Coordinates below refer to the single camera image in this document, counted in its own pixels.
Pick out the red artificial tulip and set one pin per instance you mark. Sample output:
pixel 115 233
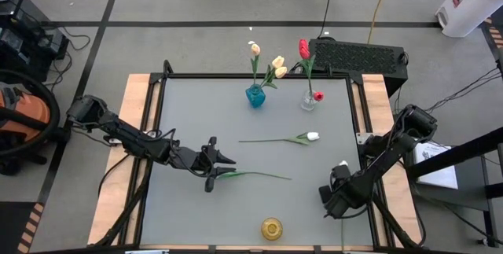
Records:
pixel 305 43
pixel 318 96
pixel 302 53

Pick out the orange shop vacuum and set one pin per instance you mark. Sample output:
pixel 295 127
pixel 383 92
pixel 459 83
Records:
pixel 27 112

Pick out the cream artificial tulip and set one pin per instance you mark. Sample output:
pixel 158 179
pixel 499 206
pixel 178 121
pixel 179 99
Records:
pixel 255 50
pixel 281 72
pixel 277 61

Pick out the blue glass vase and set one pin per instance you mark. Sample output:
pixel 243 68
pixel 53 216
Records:
pixel 255 96

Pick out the white paper sheet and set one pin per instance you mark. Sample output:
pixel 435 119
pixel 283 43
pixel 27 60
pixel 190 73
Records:
pixel 436 167

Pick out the black equipment stack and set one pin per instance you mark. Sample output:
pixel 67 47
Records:
pixel 23 37

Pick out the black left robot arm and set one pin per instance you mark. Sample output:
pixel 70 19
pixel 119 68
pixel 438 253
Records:
pixel 129 138

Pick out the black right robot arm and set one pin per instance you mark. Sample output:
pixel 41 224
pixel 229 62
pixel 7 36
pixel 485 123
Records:
pixel 393 152

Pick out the white trash bin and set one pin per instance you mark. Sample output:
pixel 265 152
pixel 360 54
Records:
pixel 467 6

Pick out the black metal cart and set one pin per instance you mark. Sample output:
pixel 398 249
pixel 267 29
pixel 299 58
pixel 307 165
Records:
pixel 452 155

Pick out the white label strip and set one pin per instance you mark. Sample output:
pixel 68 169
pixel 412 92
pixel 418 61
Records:
pixel 147 251

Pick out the clear glass vase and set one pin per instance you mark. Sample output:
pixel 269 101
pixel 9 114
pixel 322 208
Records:
pixel 305 104

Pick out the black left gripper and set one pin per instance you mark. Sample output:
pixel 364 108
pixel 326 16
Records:
pixel 190 160

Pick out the black perforated computer case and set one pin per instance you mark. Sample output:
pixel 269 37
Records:
pixel 353 57

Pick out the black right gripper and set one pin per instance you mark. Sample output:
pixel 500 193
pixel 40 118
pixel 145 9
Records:
pixel 342 201

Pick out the gold textured glass vase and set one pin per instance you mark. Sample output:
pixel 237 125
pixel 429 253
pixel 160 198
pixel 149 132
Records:
pixel 272 229

